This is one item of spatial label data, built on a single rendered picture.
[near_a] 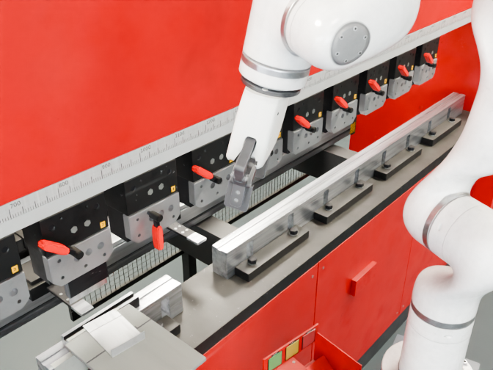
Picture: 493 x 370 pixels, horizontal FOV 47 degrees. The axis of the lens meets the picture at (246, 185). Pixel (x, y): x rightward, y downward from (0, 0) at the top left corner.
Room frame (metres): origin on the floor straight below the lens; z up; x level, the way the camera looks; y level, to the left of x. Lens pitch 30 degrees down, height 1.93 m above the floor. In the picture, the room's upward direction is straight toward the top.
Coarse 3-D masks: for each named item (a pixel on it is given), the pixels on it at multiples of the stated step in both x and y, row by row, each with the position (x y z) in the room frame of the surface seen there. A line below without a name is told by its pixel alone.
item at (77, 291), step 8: (104, 264) 1.03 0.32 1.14; (88, 272) 0.99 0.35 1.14; (96, 272) 1.01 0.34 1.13; (104, 272) 1.02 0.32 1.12; (72, 280) 0.96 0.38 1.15; (80, 280) 0.98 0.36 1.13; (88, 280) 0.99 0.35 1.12; (96, 280) 1.01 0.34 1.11; (104, 280) 1.03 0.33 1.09; (72, 288) 0.96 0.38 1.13; (80, 288) 0.97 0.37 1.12; (88, 288) 0.99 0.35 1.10; (96, 288) 1.01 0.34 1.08; (72, 296) 0.96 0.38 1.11; (80, 296) 0.98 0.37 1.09
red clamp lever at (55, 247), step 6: (42, 240) 0.87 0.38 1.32; (42, 246) 0.86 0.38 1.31; (48, 246) 0.86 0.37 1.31; (54, 246) 0.87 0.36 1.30; (60, 246) 0.88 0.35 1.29; (72, 246) 0.92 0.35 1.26; (54, 252) 0.87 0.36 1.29; (60, 252) 0.88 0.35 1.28; (66, 252) 0.89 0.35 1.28; (72, 252) 0.90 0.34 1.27; (78, 252) 0.90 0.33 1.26; (78, 258) 0.90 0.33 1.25
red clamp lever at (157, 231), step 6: (150, 216) 1.07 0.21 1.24; (156, 216) 1.06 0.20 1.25; (162, 216) 1.07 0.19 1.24; (156, 222) 1.06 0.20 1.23; (156, 228) 1.06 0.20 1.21; (156, 234) 1.06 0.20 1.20; (162, 234) 1.07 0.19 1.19; (156, 240) 1.06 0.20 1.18; (162, 240) 1.07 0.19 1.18; (156, 246) 1.06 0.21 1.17; (162, 246) 1.07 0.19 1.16
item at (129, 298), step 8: (128, 296) 1.09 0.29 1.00; (136, 296) 1.08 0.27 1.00; (112, 304) 1.05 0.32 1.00; (120, 304) 1.06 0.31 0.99; (136, 304) 1.08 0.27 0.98; (104, 312) 1.03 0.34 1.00; (88, 320) 1.00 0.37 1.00; (72, 328) 0.97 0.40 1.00; (80, 328) 0.98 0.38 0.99; (64, 336) 0.95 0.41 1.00; (64, 344) 0.95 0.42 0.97
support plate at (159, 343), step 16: (128, 304) 1.05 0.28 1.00; (128, 320) 1.00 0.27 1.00; (144, 320) 1.00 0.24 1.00; (80, 336) 0.95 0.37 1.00; (160, 336) 0.95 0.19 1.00; (80, 352) 0.90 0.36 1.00; (96, 352) 0.90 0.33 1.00; (128, 352) 0.90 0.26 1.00; (144, 352) 0.90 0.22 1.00; (160, 352) 0.90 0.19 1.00; (176, 352) 0.90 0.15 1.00; (192, 352) 0.90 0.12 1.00; (96, 368) 0.85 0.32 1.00; (112, 368) 0.85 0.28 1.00; (128, 368) 0.85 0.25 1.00; (144, 368) 0.85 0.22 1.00; (160, 368) 0.85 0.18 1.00; (176, 368) 0.85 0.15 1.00; (192, 368) 0.85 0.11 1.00
